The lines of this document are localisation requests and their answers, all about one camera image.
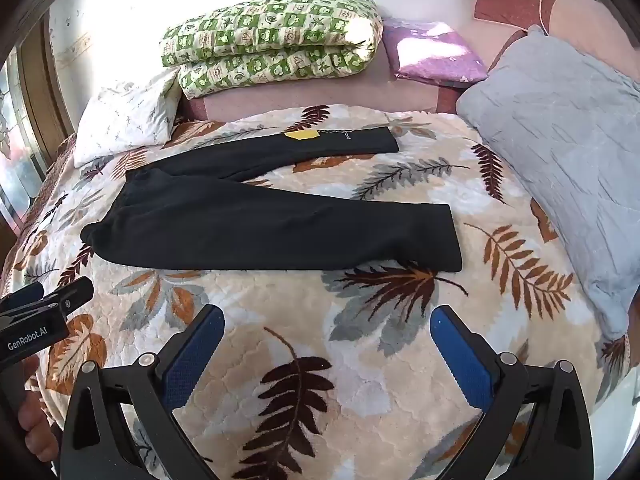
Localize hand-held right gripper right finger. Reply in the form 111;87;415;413
429;304;596;480

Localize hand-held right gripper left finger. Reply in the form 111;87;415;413
59;304;227;480

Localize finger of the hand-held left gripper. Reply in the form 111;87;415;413
0;281;45;312
47;275;95;318

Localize black pants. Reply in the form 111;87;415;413
80;126;463;275

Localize person's left hand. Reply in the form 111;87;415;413
18;354;61;467

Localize leaf print blanket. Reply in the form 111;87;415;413
0;104;632;480

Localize patterned glass window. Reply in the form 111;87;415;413
0;45;57;221

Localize white leaf print pillow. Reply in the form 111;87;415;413
73;66;182;169

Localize grey quilted pillow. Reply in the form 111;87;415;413
456;25;640;342

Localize pink bed sheet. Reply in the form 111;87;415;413
179;45;531;123

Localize purple folded cloth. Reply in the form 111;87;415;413
382;16;489;86

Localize green checked folded quilt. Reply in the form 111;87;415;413
161;0;385;101

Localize pink brown cushion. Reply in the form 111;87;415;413
474;0;626;56

